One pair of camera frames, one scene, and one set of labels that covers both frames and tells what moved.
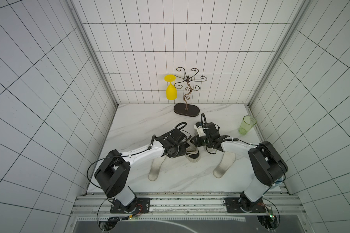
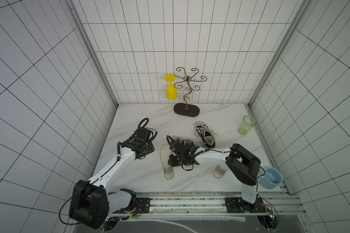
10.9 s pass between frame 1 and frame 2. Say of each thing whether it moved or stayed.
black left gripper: moved
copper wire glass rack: stayed
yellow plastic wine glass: stayed
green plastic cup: stayed
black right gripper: moved
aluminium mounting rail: stayed
